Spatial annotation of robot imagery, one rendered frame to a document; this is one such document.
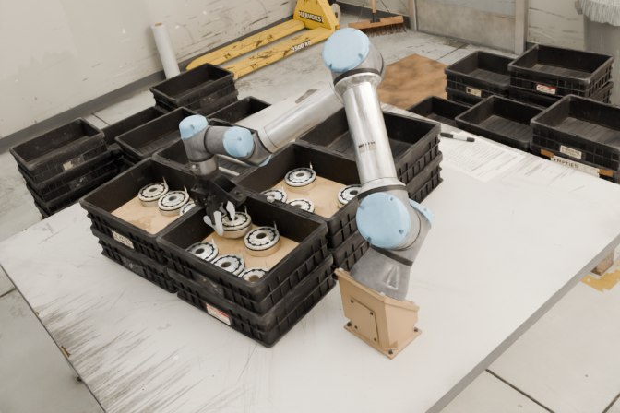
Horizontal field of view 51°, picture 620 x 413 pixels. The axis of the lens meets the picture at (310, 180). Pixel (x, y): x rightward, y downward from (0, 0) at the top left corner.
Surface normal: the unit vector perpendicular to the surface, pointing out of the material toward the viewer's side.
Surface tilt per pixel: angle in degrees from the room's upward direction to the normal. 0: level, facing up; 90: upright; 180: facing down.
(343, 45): 40
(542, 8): 90
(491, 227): 0
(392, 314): 90
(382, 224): 54
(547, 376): 0
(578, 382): 0
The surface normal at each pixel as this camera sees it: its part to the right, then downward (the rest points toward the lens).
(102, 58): 0.64, 0.33
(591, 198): -0.15, -0.83
